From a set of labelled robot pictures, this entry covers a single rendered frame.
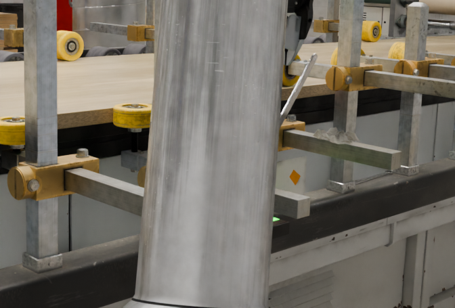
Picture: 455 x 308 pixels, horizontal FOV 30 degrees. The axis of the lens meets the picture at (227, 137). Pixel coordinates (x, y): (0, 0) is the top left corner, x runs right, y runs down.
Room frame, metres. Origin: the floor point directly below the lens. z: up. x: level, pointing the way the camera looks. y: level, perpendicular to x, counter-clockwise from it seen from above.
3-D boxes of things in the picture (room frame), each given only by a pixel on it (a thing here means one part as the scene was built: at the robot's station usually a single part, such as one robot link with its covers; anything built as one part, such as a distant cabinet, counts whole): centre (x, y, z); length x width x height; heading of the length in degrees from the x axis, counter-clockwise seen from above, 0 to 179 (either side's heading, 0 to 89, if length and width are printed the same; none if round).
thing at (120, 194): (1.24, 0.21, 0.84); 0.43 x 0.03 x 0.04; 45
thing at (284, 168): (1.57, -0.07, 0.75); 0.26 x 0.01 x 0.10; 135
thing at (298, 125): (1.62, -0.09, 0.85); 0.13 x 0.06 x 0.05; 135
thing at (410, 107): (1.96, -0.42, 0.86); 0.03 x 0.03 x 0.48; 45
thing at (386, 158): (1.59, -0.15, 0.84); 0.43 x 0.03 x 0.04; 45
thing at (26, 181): (1.27, 0.26, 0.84); 0.13 x 0.06 x 0.05; 135
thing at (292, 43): (1.50, -0.10, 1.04); 0.06 x 0.03 x 0.09; 135
